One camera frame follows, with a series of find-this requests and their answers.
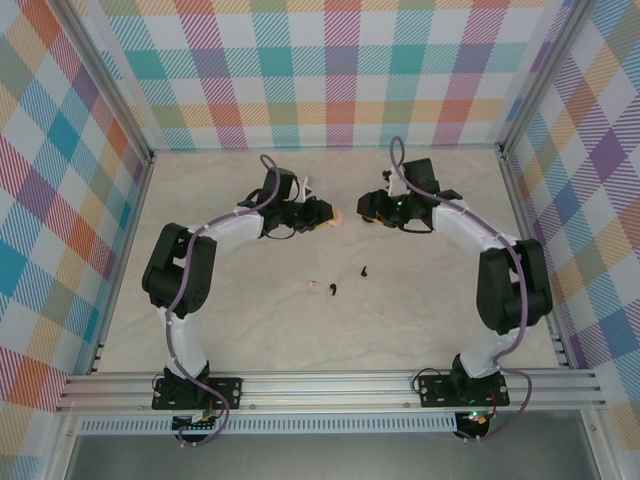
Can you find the grey metal panel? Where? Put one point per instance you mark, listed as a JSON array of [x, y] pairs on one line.
[[325, 460]]

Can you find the wide aluminium mounting rail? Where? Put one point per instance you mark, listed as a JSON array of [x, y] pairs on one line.
[[325, 390]]

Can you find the small circuit board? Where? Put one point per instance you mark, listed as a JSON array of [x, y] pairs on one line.
[[200, 417], [477, 419]]

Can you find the aluminium frame post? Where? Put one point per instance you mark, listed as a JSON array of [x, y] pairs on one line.
[[544, 75], [107, 75]]

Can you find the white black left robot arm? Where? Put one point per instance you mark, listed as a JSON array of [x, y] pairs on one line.
[[160, 280]]

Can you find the aluminium frame rail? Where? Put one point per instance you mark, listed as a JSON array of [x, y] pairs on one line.
[[520, 215], [123, 270]]

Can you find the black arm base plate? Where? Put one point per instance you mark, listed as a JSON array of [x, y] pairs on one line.
[[230, 392], [435, 392]]

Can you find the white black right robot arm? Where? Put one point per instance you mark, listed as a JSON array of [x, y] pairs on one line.
[[495, 290]]

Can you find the black earbud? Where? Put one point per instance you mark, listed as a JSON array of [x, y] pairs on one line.
[[364, 271], [332, 288]]

